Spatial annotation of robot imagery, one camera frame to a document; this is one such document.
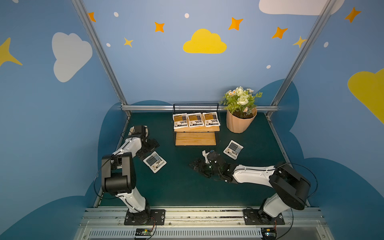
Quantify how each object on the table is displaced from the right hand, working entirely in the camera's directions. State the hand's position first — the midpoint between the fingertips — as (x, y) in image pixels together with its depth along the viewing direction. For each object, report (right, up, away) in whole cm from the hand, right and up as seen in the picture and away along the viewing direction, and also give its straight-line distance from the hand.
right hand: (192, 166), depth 83 cm
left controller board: (-24, -29, -12) cm, 40 cm away
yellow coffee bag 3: (+12, +27, +10) cm, 31 cm away
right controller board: (+38, -31, -10) cm, 50 cm away
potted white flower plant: (+28, +36, +3) cm, 46 cm away
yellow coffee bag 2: (+1, +27, +10) cm, 29 cm away
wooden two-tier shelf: (+4, +16, +23) cm, 29 cm away
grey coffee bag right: (+28, +7, +17) cm, 33 cm away
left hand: (-26, +9, +12) cm, 30 cm away
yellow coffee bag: (-8, +27, +10) cm, 30 cm away
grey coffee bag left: (-24, +1, +10) cm, 26 cm away
